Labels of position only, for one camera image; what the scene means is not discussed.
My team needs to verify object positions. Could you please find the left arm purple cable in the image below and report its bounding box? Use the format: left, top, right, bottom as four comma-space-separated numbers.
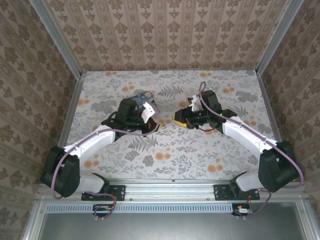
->
50, 103, 161, 221

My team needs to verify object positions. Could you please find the small circuit board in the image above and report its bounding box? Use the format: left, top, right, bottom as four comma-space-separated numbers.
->
92, 203, 116, 217
231, 203, 253, 216

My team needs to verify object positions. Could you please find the aluminium mounting rail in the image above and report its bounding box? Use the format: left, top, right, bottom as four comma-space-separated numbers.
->
37, 179, 307, 202

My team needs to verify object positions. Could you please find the thin black cable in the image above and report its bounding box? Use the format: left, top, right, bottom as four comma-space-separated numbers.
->
199, 126, 223, 133

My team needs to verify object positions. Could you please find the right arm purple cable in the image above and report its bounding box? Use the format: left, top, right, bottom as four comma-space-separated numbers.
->
198, 81, 305, 220

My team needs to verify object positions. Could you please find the aluminium corner post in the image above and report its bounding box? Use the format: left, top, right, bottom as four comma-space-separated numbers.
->
255, 0, 305, 75
29, 0, 83, 79

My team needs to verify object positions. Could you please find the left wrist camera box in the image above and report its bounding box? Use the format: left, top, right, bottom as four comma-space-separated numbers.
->
141, 101, 159, 124

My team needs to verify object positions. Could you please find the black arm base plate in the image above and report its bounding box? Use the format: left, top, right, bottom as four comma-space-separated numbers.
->
213, 184, 261, 202
81, 184, 126, 202

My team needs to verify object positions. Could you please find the grey sheet metal panel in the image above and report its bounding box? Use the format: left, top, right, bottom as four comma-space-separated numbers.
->
37, 211, 307, 240

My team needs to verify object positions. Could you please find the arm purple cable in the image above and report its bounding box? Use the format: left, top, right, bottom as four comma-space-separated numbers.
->
198, 81, 305, 220
50, 103, 161, 221

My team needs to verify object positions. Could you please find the white slotted cable duct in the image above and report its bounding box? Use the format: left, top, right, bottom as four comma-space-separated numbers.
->
46, 202, 232, 214

